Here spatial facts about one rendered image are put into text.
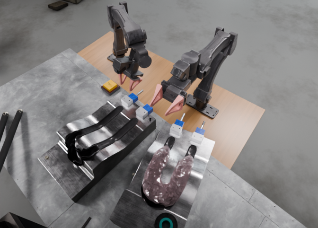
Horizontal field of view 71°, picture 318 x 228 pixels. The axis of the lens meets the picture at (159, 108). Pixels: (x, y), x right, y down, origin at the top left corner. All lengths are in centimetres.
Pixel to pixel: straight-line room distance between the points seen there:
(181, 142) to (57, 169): 56
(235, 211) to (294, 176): 120
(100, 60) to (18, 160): 75
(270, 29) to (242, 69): 96
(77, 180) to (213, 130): 69
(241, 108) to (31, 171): 110
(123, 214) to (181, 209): 22
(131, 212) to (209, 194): 35
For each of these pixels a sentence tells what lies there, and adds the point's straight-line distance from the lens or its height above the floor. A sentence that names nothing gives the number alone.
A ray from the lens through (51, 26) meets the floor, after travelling 357.
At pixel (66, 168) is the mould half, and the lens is 109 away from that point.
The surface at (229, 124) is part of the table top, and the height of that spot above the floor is 80.
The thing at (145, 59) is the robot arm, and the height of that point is 119.
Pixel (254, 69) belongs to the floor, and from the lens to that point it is 282.
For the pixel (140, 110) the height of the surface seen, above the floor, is 92.
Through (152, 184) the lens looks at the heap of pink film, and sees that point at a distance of 95.
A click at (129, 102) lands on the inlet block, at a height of 91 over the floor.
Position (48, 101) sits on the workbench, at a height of 80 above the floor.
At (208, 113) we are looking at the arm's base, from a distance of 124.
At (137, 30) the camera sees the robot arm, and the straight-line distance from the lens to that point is 96.
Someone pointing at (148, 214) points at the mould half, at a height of 91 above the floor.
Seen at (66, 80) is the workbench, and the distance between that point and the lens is 149.
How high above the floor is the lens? 180
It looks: 54 degrees down
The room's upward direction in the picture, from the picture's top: straight up
